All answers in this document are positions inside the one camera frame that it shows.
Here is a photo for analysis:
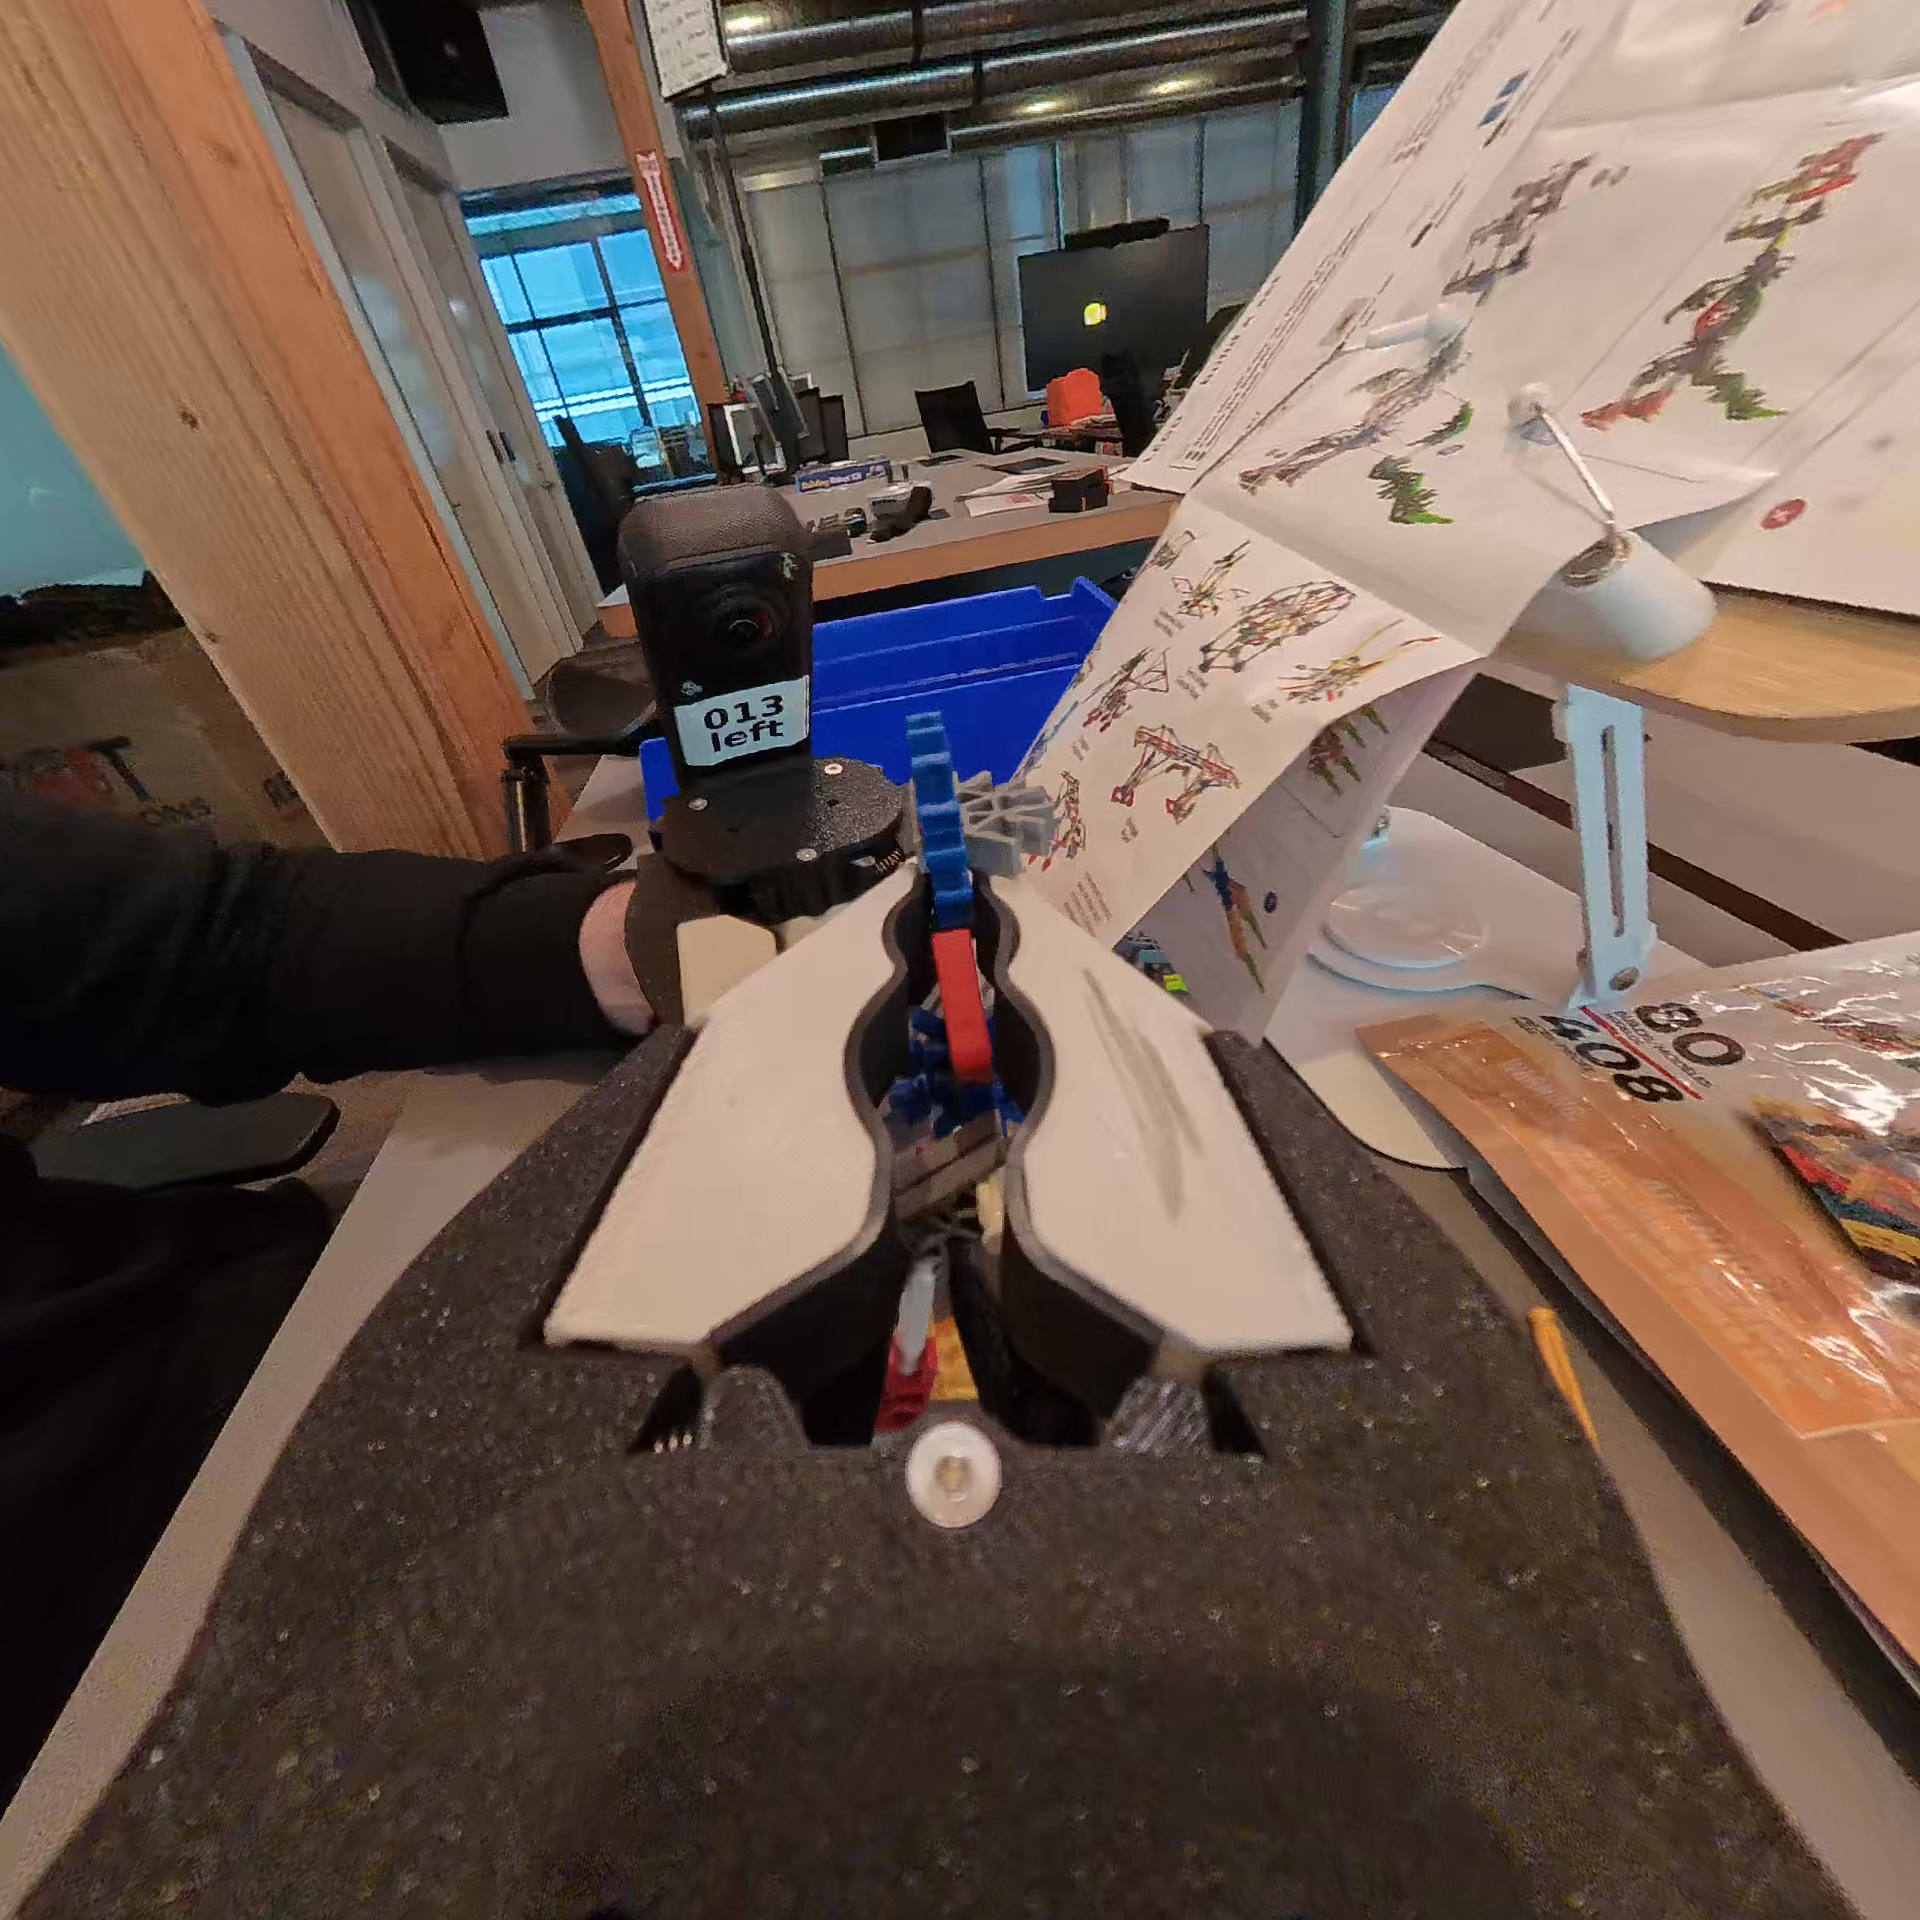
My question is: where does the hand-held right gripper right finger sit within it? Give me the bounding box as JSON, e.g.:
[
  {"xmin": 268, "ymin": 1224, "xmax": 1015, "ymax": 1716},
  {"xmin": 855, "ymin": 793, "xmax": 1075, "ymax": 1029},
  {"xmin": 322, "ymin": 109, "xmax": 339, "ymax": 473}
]
[{"xmin": 975, "ymin": 871, "xmax": 1351, "ymax": 1357}]

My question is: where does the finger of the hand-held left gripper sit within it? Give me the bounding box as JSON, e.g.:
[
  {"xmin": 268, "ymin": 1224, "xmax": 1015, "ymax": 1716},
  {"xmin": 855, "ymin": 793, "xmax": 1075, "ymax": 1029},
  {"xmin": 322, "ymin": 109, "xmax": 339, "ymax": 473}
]
[{"xmin": 674, "ymin": 897, "xmax": 872, "ymax": 1029}]

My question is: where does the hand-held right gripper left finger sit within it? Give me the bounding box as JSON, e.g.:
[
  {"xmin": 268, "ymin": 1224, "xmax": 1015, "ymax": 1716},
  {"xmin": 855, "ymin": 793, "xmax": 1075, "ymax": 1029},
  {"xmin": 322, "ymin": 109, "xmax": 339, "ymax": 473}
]
[{"xmin": 543, "ymin": 865, "xmax": 919, "ymax": 1355}]

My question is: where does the colourful toy construction model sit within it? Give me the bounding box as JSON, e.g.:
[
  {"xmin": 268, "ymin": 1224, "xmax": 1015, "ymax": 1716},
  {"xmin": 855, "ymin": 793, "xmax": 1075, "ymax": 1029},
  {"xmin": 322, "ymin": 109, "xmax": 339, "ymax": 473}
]
[{"xmin": 876, "ymin": 710, "xmax": 1064, "ymax": 1442}]

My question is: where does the person's left forearm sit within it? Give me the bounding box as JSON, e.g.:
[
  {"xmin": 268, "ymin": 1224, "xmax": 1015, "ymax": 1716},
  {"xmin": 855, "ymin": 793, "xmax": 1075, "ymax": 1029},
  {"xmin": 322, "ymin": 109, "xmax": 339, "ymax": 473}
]
[{"xmin": 0, "ymin": 810, "xmax": 644, "ymax": 1108}]

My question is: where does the person's left hand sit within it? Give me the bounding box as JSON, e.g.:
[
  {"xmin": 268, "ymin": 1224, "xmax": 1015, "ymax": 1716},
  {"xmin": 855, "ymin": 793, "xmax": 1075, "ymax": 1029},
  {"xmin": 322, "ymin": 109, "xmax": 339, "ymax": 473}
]
[{"xmin": 572, "ymin": 885, "xmax": 661, "ymax": 1044}]

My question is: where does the brown wooden board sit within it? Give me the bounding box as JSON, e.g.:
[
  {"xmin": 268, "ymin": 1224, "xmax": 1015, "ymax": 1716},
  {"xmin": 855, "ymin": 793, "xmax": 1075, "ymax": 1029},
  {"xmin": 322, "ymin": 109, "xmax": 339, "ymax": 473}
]
[{"xmin": 597, "ymin": 444, "xmax": 1183, "ymax": 640}]

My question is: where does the blue plastic bin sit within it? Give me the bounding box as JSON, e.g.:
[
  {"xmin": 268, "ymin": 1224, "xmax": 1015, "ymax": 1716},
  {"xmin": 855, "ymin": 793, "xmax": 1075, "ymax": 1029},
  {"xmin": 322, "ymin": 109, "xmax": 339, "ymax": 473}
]
[{"xmin": 644, "ymin": 575, "xmax": 1123, "ymax": 826}]

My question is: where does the white instruction booklet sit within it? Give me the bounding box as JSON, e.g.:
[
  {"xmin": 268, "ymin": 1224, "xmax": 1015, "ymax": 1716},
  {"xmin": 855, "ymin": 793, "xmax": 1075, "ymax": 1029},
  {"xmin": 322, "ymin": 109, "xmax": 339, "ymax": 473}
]
[{"xmin": 1117, "ymin": 666, "xmax": 1487, "ymax": 1037}]

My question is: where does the orange toy rod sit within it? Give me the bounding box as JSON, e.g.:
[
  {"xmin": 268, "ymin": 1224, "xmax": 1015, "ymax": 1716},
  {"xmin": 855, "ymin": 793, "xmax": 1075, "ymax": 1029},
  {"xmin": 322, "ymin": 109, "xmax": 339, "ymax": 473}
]
[{"xmin": 1527, "ymin": 1300, "xmax": 1597, "ymax": 1450}]

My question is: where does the large black screen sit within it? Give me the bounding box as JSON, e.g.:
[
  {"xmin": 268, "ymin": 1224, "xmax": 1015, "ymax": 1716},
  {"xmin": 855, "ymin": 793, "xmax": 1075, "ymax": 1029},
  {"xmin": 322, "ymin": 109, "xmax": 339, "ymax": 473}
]
[{"xmin": 1016, "ymin": 223, "xmax": 1208, "ymax": 393}]

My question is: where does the tan translucent plastic bag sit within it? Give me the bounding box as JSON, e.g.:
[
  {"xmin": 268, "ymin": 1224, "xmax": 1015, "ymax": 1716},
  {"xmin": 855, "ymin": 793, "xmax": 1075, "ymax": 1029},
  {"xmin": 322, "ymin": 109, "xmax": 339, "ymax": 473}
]
[{"xmin": 1359, "ymin": 931, "xmax": 1920, "ymax": 1672}]

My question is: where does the black chair armrest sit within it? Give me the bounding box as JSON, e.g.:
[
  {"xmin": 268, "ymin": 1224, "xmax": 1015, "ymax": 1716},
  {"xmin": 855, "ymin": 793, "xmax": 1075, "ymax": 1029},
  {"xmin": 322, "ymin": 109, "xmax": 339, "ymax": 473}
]
[{"xmin": 32, "ymin": 1096, "xmax": 339, "ymax": 1191}]

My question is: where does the wooden cabinet panel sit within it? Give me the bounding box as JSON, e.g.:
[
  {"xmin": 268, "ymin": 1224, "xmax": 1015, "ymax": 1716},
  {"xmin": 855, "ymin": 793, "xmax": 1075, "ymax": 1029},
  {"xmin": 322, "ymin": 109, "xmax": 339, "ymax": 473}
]
[{"xmin": 0, "ymin": 0, "xmax": 562, "ymax": 857}]

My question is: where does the person's black clothing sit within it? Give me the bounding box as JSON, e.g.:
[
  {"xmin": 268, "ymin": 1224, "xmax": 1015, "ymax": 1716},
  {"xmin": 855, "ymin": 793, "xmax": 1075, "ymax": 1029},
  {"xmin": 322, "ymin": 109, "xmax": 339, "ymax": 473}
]
[{"xmin": 0, "ymin": 1096, "xmax": 343, "ymax": 1800}]

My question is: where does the white metal stand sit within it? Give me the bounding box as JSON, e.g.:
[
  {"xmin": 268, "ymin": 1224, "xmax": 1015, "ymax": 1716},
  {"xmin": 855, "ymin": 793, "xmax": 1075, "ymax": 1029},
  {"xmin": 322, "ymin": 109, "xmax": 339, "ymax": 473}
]
[{"xmin": 1265, "ymin": 300, "xmax": 1723, "ymax": 1174}]

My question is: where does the round wooden table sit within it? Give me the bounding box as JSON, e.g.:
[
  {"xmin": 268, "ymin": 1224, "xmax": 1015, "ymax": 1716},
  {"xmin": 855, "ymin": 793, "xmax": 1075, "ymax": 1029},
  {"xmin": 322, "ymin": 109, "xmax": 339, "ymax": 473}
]
[{"xmin": 1498, "ymin": 580, "xmax": 1920, "ymax": 745}]

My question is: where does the large white picture sheet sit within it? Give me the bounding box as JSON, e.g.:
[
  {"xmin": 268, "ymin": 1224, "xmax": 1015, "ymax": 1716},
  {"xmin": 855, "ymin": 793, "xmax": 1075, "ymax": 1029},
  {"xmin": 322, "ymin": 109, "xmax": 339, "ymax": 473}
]
[{"xmin": 1123, "ymin": 0, "xmax": 1920, "ymax": 620}]

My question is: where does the wooden post red sign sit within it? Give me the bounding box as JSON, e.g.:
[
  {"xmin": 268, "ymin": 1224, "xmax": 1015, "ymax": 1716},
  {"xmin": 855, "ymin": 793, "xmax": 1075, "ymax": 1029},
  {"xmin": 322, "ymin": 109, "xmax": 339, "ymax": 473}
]
[{"xmin": 578, "ymin": 0, "xmax": 735, "ymax": 407}]

